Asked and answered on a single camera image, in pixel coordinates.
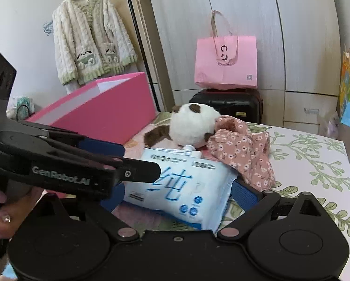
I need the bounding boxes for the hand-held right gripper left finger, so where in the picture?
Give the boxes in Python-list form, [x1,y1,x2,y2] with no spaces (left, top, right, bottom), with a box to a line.
[39,180,140,242]

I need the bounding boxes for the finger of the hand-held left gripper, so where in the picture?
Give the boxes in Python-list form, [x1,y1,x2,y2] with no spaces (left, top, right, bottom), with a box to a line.
[113,158,162,185]
[16,120,126,160]

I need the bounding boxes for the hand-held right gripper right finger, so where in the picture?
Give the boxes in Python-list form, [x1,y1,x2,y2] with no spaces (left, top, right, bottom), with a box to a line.
[217,179,325,240]

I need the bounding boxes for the pink cardboard box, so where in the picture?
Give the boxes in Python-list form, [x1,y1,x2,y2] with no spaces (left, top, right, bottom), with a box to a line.
[25,72,158,146]

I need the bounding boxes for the blue white wet wipes pack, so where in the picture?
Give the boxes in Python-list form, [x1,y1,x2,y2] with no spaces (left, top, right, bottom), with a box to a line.
[122,145,239,231]

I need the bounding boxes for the person's left hand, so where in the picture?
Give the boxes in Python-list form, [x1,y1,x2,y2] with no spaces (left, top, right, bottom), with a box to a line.
[0,178,44,241]

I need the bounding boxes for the pink floral cloth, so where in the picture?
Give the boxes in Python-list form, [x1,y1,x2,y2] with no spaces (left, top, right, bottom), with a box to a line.
[206,115,276,191]

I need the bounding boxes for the white plastic bag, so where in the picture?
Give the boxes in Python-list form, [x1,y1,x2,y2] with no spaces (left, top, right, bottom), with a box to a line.
[6,96,36,119]

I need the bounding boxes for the white fluffy pants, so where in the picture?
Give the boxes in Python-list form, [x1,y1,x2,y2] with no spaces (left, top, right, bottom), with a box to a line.
[62,78,82,95]

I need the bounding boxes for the panda plush toy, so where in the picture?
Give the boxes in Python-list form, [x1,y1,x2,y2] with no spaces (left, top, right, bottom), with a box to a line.
[144,103,223,149]

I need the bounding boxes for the floral printed sheet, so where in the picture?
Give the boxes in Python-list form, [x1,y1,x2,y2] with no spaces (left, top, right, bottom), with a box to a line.
[43,111,350,243]

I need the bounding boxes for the black suitcase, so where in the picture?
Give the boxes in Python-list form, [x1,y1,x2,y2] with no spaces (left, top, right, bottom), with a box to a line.
[189,88,264,124]

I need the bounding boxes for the black clothes rack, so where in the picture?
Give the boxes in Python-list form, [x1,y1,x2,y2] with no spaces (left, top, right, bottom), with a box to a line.
[66,0,164,112]

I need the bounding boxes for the small purple object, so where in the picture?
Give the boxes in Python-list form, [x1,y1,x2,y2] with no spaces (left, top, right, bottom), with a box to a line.
[326,112,341,139]

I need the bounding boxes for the cream green fluffy cardigan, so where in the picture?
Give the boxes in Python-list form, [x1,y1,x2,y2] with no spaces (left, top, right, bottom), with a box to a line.
[52,0,138,86]

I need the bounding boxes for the pink tote bag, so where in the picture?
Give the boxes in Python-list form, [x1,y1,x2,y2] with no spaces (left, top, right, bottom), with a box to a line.
[194,10,258,90]

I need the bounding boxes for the light wooden board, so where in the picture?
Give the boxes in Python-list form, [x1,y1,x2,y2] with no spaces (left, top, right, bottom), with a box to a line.
[125,0,175,112]

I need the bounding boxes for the grey wooden wardrobe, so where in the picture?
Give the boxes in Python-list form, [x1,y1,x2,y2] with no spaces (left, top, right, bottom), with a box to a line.
[131,0,343,137]

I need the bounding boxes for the wire clothes hangers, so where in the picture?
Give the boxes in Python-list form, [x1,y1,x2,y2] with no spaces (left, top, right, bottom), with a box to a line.
[42,20,55,36]

